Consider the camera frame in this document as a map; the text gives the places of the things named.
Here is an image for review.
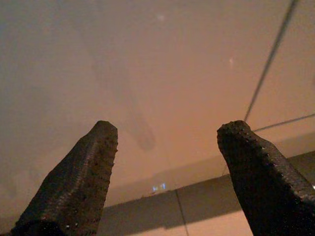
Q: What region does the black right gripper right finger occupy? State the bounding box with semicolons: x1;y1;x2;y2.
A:
216;119;315;236

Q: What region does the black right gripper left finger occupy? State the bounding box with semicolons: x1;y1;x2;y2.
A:
11;120;119;236

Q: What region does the white kitchen cabinet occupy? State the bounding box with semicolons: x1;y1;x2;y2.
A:
0;0;315;207

